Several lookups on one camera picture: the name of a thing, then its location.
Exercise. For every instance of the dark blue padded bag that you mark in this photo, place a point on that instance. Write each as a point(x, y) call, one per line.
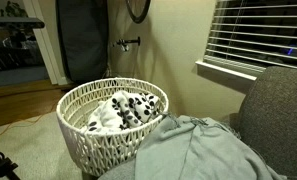
point(83, 40)

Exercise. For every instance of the round black-framed mirror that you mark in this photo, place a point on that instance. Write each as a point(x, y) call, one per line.
point(138, 21)

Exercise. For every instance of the white window blinds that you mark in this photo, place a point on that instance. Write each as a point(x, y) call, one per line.
point(254, 33)

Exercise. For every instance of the white window sill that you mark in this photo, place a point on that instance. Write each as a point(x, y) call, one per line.
point(221, 69)

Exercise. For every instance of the black tripod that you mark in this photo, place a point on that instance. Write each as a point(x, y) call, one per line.
point(1, 165)

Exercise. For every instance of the black desk top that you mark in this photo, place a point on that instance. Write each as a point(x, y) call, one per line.
point(18, 22)

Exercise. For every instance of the white woven basket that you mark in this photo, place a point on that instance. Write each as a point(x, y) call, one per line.
point(98, 150)

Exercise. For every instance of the white black-spotted blanket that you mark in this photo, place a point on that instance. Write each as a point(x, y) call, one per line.
point(111, 113)

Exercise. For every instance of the green houseplant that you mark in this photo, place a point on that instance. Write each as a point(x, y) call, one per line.
point(14, 9)

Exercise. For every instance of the gray fringed blanket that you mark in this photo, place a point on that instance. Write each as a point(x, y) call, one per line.
point(194, 153)

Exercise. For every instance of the black wall bracket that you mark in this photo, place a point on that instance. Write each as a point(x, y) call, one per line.
point(131, 41)

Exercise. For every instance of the white door frame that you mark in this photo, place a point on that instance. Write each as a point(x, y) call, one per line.
point(48, 50)

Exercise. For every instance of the beige carpet rug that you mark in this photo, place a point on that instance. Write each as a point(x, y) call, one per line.
point(31, 150)

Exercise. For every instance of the dark gray couch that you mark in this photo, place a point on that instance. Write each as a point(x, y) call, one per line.
point(278, 113)

